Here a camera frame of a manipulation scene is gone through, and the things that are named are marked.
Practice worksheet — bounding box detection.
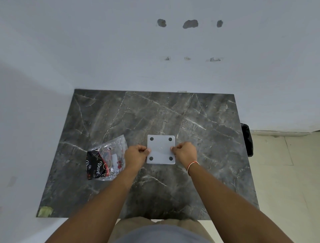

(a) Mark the person's left hand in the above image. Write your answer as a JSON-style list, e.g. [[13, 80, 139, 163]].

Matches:
[[123, 145, 152, 171]]

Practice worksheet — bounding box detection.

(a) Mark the person's right hand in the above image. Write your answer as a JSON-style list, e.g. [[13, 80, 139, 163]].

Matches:
[[170, 141, 198, 169]]

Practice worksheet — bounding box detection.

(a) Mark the Dove tissue plastic packet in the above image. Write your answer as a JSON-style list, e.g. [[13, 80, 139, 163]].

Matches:
[[86, 135, 129, 182]]

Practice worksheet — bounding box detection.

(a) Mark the person's right forearm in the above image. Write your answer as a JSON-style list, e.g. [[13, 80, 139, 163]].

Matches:
[[187, 162, 295, 243]]

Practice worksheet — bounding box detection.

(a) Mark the person's left forearm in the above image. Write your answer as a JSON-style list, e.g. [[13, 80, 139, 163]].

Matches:
[[46, 165, 141, 243]]

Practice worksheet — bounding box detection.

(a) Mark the black object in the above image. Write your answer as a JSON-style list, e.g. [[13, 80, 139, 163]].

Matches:
[[240, 123, 254, 158]]

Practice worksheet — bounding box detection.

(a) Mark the person's grey shirt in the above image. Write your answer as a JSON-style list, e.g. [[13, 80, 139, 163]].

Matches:
[[108, 224, 213, 243]]

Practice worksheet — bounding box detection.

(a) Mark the yellowish tape patch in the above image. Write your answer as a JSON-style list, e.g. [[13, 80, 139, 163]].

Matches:
[[37, 206, 54, 218]]

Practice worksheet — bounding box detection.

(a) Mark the red white thread bracelet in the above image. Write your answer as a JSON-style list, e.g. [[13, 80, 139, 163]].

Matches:
[[186, 160, 200, 175]]

